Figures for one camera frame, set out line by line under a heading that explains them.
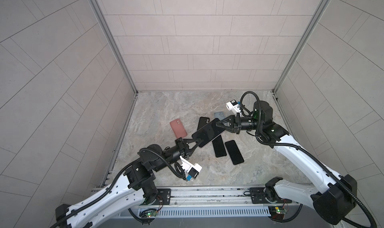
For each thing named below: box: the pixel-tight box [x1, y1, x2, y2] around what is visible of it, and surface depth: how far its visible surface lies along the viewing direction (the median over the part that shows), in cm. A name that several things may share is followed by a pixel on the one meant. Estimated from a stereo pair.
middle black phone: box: [212, 134, 227, 158], surface depth 89 cm
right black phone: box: [225, 140, 245, 165], surface depth 87 cm
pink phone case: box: [170, 118, 188, 138], surface depth 99 cm
